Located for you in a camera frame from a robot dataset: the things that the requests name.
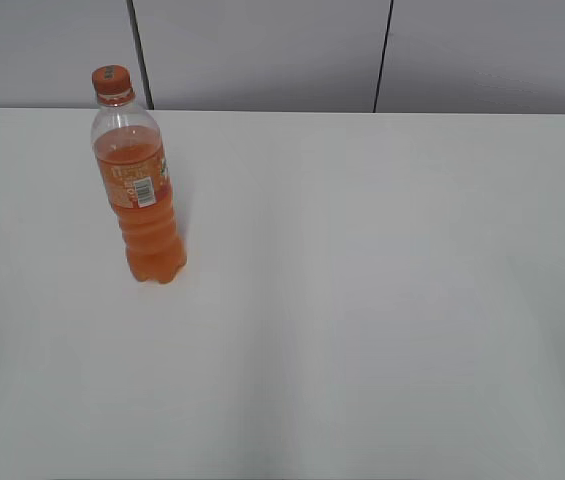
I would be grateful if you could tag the orange drink plastic bottle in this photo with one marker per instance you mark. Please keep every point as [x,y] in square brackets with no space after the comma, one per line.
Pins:
[128,147]

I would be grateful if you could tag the orange bottle cap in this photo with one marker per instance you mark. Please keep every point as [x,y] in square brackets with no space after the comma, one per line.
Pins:
[111,80]

